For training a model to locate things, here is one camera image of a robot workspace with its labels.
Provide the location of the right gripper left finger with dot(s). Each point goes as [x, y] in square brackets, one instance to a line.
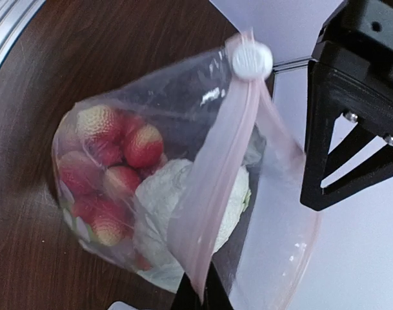
[186, 298]

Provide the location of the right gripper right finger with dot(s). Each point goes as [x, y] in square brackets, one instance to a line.
[215, 296]

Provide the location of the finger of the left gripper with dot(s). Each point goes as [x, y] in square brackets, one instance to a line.
[331, 94]

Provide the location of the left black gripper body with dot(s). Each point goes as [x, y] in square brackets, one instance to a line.
[357, 40]

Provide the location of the clear dotted zip bag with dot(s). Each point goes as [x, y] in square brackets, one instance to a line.
[229, 193]

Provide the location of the red lychee bunch toy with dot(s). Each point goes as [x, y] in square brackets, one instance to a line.
[103, 156]

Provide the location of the left aluminium frame post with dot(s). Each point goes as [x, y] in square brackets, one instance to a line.
[289, 78]

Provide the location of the curved aluminium front rail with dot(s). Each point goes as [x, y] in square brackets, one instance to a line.
[14, 17]

